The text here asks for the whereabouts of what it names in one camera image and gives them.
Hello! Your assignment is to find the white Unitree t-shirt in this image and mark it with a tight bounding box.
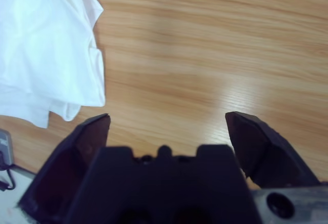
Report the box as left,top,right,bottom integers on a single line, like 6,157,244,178
0,0,107,129

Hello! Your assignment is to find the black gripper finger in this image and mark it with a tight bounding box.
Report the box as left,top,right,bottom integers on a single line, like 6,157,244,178
20,113,112,219
224,111,321,190

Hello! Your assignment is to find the black cable at post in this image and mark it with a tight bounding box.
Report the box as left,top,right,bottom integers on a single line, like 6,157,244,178
0,151,16,192

